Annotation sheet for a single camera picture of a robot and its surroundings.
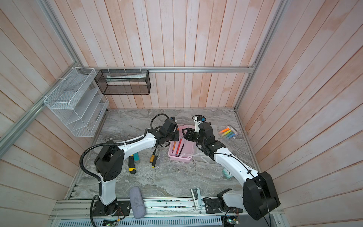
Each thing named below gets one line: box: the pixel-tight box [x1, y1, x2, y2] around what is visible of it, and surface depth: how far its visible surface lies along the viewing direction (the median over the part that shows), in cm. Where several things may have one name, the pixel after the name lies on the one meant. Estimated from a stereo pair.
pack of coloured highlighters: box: [218, 124, 239, 140], surface depth 106 cm
